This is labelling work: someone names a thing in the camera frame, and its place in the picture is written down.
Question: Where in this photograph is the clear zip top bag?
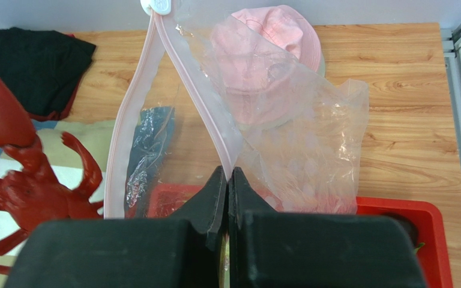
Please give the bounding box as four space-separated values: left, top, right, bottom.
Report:
103 1 369 218

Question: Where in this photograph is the red toy lobster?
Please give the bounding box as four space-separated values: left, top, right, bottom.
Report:
0 78 103 275

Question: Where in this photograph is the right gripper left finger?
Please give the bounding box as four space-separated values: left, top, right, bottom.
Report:
5 167 227 287

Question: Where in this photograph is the pink bucket hat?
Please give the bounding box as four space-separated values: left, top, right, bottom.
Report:
209 5 322 127

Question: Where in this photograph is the plaid patchwork pillow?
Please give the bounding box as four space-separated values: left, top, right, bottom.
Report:
0 106 175 256

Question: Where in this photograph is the black folded cloth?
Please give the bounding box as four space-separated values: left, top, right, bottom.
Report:
0 28 96 121

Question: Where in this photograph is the red plastic tray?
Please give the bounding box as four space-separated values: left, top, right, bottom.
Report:
146 184 453 287

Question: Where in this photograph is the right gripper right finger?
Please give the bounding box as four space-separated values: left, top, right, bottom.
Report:
229 167 427 287

